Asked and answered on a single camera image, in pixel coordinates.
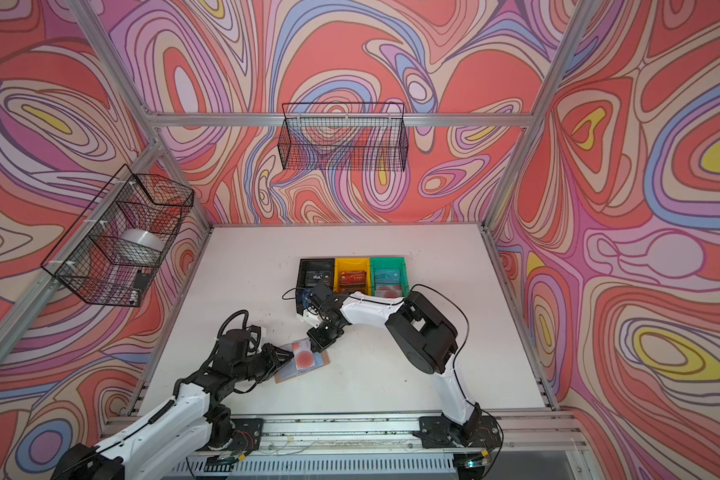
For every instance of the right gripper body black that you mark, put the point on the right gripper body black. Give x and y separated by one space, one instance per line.
326 324

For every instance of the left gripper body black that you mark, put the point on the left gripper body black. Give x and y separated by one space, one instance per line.
253 366

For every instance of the red white circle card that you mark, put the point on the red white circle card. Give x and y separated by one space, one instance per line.
304 359

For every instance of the tan leather card holder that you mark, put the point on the tan leather card holder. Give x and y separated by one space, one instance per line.
289 371

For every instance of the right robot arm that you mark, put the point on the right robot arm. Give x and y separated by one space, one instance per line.
428 340

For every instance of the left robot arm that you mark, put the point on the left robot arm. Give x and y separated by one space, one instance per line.
192 417

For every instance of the red card upper yellow bin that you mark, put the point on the red card upper yellow bin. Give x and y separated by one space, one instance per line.
350 278

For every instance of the red white card green bin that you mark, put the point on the red white card green bin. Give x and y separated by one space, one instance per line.
389 291

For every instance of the teal card in green bin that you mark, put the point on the teal card in green bin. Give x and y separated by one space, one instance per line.
388 276

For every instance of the black storage bin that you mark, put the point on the black storage bin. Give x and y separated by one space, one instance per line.
306 264

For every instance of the yellow storage bin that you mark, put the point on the yellow storage bin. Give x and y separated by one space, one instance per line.
352 263

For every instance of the green storage bin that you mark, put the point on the green storage bin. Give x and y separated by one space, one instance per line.
389 263

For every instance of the small black device in basket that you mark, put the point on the small black device in basket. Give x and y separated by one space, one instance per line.
140 282

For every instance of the grey tape roll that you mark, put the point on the grey tape roll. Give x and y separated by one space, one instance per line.
139 247

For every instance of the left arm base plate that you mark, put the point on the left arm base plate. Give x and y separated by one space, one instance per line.
241 435

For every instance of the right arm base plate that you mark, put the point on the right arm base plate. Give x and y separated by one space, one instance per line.
439 432

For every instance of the left wall wire basket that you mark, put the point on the left wall wire basket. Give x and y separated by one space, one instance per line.
114 257

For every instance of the wall wire basket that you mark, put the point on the wall wire basket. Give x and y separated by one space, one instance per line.
114 257
343 136

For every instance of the back wall wire basket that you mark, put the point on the back wall wire basket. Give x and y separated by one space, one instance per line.
343 136

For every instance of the aluminium front rail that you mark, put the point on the aluminium front rail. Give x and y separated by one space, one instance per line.
366 433

